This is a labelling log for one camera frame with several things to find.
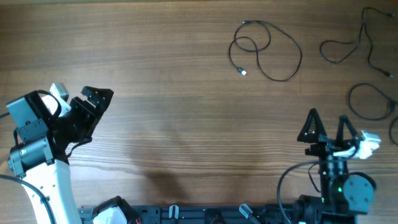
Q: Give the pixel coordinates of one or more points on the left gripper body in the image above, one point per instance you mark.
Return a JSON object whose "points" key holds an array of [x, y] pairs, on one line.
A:
{"points": [[83, 112]]}

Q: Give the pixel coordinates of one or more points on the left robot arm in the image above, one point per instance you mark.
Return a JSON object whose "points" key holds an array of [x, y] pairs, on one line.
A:
{"points": [[45, 125]]}

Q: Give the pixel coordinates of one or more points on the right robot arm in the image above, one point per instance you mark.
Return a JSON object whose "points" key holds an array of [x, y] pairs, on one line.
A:
{"points": [[344, 194]]}

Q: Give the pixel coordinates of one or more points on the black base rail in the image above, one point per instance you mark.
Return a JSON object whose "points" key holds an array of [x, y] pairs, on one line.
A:
{"points": [[268, 214]]}

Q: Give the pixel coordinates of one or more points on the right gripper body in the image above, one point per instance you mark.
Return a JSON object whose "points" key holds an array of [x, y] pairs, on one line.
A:
{"points": [[328, 147]]}

